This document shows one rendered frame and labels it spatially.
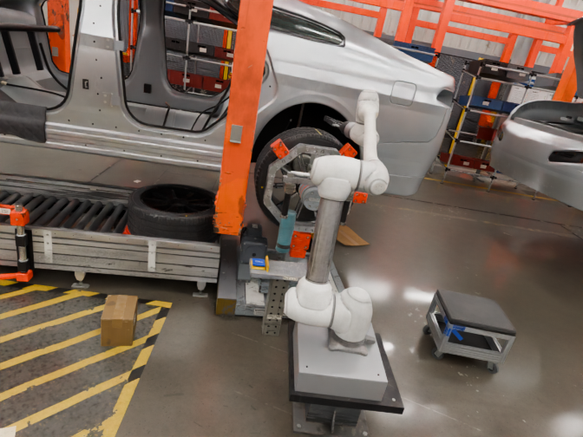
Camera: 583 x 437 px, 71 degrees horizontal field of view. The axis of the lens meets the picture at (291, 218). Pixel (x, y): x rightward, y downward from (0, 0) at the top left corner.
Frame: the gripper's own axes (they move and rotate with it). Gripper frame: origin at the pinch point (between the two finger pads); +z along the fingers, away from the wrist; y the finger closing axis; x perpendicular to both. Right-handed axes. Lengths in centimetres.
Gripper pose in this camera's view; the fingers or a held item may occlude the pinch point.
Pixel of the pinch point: (328, 120)
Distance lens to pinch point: 251.4
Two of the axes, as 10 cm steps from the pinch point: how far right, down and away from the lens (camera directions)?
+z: -5.1, -4.5, 7.3
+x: 2.6, -8.9, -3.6
